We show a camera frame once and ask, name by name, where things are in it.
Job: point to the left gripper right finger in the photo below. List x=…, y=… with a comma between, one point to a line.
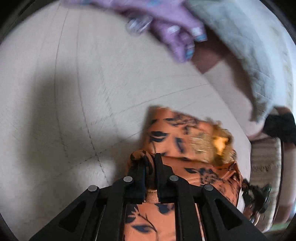
x=201, y=213

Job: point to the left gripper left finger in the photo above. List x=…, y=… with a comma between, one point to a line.
x=99, y=214

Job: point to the black cloth on backrest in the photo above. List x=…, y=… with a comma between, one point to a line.
x=280, y=126

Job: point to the pink quilted mattress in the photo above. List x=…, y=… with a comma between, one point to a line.
x=76, y=89

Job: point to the pink bolster cushion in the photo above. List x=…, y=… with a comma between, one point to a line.
x=225, y=73

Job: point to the grey quilted pillow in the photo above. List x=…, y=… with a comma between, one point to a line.
x=254, y=36

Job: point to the purple floral garment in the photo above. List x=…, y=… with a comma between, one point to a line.
x=170, y=21

